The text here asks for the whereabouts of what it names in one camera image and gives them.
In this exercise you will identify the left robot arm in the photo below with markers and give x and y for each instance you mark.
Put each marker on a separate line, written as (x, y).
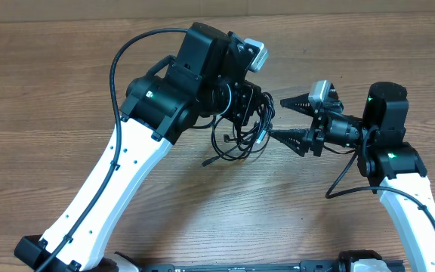
(207, 77)

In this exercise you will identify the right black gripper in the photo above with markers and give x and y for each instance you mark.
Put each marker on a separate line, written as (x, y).
(302, 137)

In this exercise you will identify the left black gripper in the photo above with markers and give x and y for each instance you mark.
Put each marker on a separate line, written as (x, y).
(250, 96)

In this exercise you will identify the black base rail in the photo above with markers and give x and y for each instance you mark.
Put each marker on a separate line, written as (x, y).
(304, 266)

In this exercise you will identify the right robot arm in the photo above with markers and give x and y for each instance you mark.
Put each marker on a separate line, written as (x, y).
(393, 168)

